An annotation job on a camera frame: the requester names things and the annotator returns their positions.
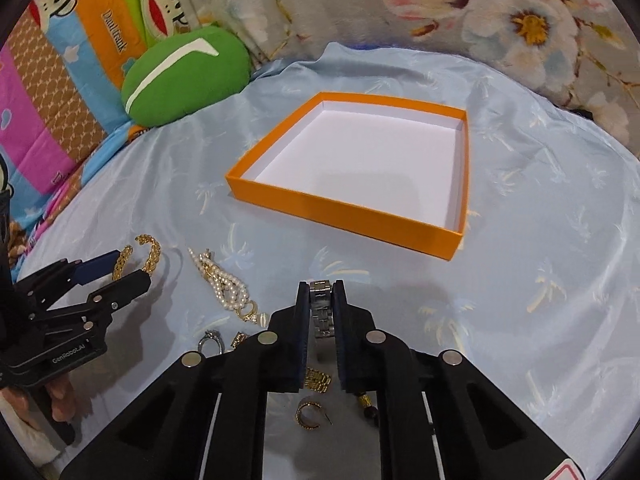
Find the grey floral blanket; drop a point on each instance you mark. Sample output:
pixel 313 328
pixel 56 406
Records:
pixel 350 5

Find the green round pillow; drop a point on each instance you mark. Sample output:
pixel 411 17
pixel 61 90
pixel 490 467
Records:
pixel 190 75

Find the person's left forearm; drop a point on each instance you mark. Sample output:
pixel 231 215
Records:
pixel 22 435

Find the orange cardboard box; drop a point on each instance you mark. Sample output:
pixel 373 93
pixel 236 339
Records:
pixel 350 160

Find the silver metal watch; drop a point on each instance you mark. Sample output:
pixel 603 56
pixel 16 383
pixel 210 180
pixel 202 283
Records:
pixel 322 310

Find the gold hoop earring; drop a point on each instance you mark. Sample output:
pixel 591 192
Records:
pixel 301 417

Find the gold metal watch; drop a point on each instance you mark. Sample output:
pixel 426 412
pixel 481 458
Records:
pixel 317 379

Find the colourful cartoon printed blanket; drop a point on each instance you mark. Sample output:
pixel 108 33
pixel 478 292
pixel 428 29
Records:
pixel 65 85

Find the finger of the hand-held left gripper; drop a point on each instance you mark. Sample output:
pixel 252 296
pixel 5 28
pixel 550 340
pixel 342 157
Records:
pixel 125 290
pixel 97 266

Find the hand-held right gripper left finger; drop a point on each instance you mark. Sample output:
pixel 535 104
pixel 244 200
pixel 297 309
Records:
pixel 303 340

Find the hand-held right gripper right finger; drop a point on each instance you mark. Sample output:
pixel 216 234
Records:
pixel 340 340

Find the person's left hand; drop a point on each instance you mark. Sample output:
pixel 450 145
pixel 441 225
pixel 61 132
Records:
pixel 62 395

